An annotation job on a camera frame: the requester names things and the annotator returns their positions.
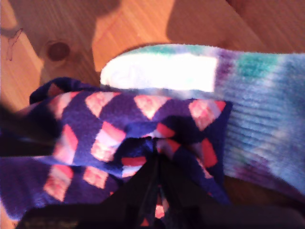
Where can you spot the dark grey sock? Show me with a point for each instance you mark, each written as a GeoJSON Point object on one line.
{"type": "Point", "coordinates": [14, 143]}

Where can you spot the purple sock with pink squares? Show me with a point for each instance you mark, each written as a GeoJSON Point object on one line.
{"type": "Point", "coordinates": [114, 114]}

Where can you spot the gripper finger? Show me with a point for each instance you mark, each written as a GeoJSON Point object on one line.
{"type": "Point", "coordinates": [140, 188]}
{"type": "Point", "coordinates": [181, 190]}

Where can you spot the pastel tie-dye sock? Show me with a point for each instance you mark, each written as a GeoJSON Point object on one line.
{"type": "Point", "coordinates": [262, 107]}

